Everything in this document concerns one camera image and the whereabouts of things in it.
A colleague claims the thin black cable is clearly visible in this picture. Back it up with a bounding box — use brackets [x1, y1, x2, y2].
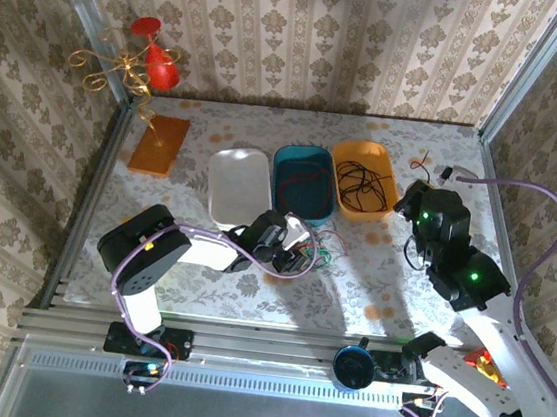
[332, 158, 395, 216]

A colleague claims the thin red cable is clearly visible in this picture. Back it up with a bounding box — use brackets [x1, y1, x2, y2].
[276, 164, 333, 216]
[310, 227, 353, 271]

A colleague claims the orange plastic bin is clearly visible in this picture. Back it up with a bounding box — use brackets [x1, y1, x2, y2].
[324, 136, 407, 227]

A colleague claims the white plastic bin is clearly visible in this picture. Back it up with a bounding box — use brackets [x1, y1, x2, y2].
[200, 143, 279, 234]

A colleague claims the teal plastic bin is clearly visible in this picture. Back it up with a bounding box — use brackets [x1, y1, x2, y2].
[265, 141, 343, 229]

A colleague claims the floral patterned tablecloth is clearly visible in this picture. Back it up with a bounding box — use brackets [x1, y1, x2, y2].
[63, 83, 542, 355]

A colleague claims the dark blue round cup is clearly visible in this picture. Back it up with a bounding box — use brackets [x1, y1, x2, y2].
[328, 343, 378, 394]

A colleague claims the orange wooden board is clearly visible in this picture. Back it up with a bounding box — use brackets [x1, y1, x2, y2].
[126, 110, 193, 181]

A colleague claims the red snack packet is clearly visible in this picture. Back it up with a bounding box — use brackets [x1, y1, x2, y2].
[459, 345, 513, 390]

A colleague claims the grey metal panel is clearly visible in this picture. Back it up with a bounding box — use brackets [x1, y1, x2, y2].
[0, 330, 557, 417]

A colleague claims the small black controller board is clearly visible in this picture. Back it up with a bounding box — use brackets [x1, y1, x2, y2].
[120, 359, 166, 397]
[398, 391, 439, 417]

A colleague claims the red wine glass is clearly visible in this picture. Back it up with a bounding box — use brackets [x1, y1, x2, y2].
[123, 15, 188, 93]

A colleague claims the short red black wire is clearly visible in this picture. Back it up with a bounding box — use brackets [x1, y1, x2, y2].
[409, 150, 437, 183]

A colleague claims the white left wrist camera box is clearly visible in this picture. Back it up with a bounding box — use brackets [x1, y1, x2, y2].
[281, 212, 317, 254]

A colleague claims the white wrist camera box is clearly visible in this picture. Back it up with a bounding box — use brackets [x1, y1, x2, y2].
[281, 212, 317, 254]
[437, 163, 475, 186]

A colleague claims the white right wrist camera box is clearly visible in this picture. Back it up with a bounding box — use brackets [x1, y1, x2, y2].
[437, 163, 475, 186]

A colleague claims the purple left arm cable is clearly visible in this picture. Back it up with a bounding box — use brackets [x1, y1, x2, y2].
[98, 194, 327, 417]

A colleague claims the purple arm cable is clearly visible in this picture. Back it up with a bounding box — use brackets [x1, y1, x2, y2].
[98, 194, 327, 417]
[428, 172, 557, 417]

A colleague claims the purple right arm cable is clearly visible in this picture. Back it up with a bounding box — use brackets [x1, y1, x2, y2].
[428, 172, 557, 417]

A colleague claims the aluminium extrusion frame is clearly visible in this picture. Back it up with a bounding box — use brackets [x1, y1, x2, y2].
[0, 0, 557, 417]

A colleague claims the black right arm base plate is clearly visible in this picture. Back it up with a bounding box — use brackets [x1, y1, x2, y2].
[369, 347, 444, 389]

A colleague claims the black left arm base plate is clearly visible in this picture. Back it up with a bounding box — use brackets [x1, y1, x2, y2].
[103, 319, 195, 364]

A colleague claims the gold wire ornament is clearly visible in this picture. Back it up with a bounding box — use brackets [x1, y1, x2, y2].
[59, 22, 183, 150]

